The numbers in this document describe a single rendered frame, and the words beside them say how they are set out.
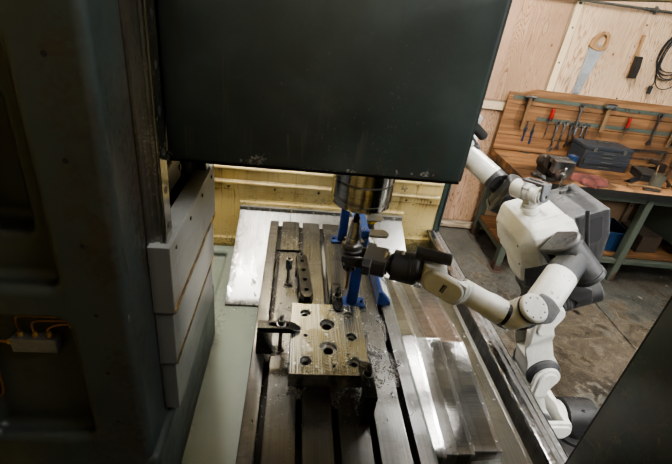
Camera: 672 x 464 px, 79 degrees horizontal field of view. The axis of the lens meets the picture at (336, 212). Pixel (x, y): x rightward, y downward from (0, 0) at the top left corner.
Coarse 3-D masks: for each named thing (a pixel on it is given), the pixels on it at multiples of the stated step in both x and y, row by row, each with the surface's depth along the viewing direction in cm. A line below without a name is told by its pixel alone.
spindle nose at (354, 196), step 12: (336, 180) 102; (348, 180) 98; (360, 180) 97; (372, 180) 97; (384, 180) 98; (336, 192) 102; (348, 192) 99; (360, 192) 98; (372, 192) 98; (384, 192) 100; (336, 204) 104; (348, 204) 101; (360, 204) 100; (372, 204) 100; (384, 204) 102
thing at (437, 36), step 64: (192, 0) 73; (256, 0) 73; (320, 0) 74; (384, 0) 75; (448, 0) 76; (512, 0) 77; (192, 64) 78; (256, 64) 79; (320, 64) 79; (384, 64) 80; (448, 64) 81; (192, 128) 84; (256, 128) 84; (320, 128) 85; (384, 128) 86; (448, 128) 87
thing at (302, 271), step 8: (296, 256) 166; (304, 256) 166; (296, 264) 163; (304, 264) 161; (296, 272) 163; (304, 272) 157; (304, 280) 154; (304, 288) 148; (304, 296) 144; (312, 296) 147
